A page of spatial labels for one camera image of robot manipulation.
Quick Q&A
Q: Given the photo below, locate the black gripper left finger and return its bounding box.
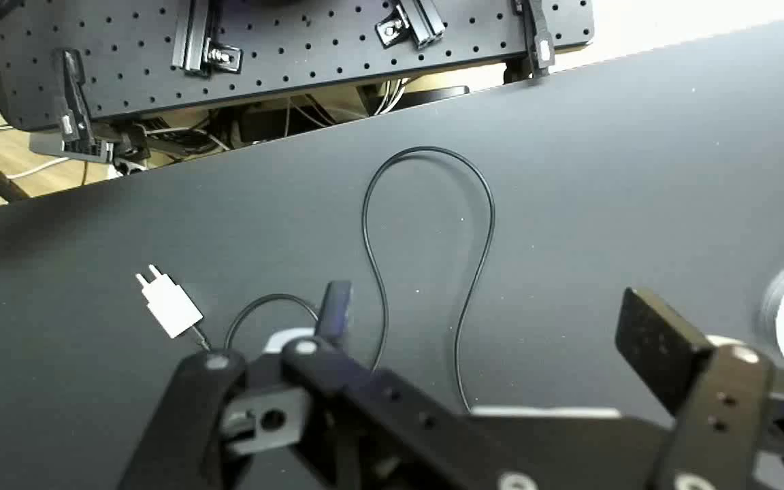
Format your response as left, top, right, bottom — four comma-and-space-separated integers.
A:
117, 282, 503, 490

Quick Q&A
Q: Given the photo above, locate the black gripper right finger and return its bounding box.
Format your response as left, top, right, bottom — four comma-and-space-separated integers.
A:
614, 286, 784, 490

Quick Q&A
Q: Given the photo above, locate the black charging cable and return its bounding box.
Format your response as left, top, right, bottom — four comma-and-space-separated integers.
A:
192, 146, 499, 418

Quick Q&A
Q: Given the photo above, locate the white charger plug adapter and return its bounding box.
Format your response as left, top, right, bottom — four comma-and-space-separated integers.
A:
132, 261, 206, 342

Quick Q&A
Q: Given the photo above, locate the black lever clamp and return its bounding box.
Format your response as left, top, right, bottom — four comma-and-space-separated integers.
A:
30, 50, 117, 169

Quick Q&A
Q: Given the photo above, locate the black perforated breadboard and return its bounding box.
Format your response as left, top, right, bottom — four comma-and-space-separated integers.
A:
0, 0, 597, 131

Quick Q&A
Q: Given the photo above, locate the loose wire bundle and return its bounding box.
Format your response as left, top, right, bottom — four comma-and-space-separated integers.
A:
142, 78, 470, 148

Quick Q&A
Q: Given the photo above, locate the aluminium extrusion bracket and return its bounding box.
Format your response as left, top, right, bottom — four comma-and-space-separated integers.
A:
168, 0, 245, 78

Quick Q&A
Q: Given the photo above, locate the black clamp post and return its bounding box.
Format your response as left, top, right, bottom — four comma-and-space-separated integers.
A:
511, 0, 557, 86

